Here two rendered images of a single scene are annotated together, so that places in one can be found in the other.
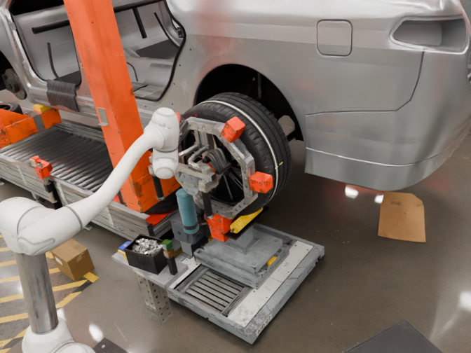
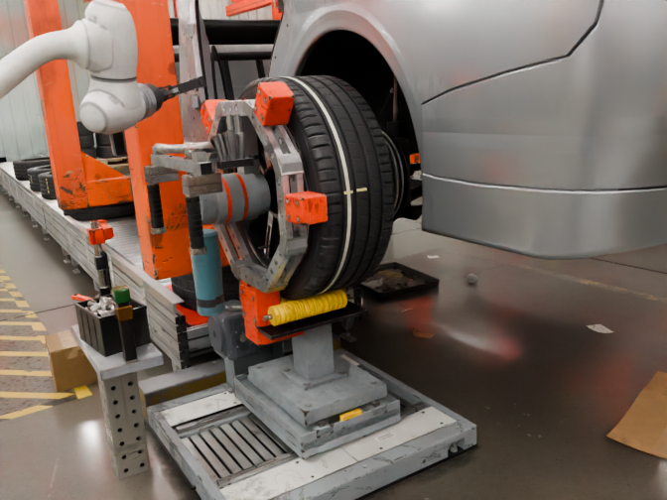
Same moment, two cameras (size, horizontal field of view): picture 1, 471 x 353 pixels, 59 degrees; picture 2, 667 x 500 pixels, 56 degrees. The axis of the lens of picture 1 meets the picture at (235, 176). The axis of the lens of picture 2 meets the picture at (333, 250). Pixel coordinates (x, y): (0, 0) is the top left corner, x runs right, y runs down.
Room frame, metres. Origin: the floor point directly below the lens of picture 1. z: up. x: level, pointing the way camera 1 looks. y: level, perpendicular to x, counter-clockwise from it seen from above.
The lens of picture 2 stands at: (0.28, -0.65, 1.13)
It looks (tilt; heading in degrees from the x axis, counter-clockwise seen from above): 14 degrees down; 17
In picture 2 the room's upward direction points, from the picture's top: 3 degrees counter-clockwise
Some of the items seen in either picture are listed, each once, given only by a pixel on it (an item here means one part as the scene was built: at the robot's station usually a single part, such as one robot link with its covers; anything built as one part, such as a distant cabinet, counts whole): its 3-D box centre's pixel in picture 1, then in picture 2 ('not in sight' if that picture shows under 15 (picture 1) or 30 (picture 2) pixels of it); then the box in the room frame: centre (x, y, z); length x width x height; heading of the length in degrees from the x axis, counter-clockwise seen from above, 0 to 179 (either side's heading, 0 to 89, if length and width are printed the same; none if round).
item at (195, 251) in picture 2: (207, 203); (195, 223); (1.66, 0.15, 0.83); 0.04 x 0.04 x 0.16
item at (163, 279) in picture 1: (148, 262); (114, 343); (1.76, 0.52, 0.44); 0.43 x 0.17 x 0.03; 49
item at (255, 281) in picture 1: (241, 253); (312, 397); (2.10, 0.03, 0.13); 0.50 x 0.36 x 0.10; 49
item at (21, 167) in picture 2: not in sight; (42, 168); (6.96, 5.34, 0.39); 0.66 x 0.66 x 0.24
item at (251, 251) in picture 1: (241, 230); (312, 347); (2.08, 0.01, 0.32); 0.40 x 0.30 x 0.28; 49
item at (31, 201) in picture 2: not in sight; (42, 181); (7.12, 5.52, 0.20); 6.82 x 0.86 x 0.39; 49
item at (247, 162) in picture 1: (211, 169); (250, 194); (1.95, 0.12, 0.85); 0.54 x 0.07 x 0.54; 49
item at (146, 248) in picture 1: (148, 252); (112, 320); (1.75, 0.51, 0.51); 0.20 x 0.14 x 0.13; 57
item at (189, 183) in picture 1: (202, 175); (227, 197); (1.90, 0.17, 0.85); 0.21 x 0.14 x 0.14; 139
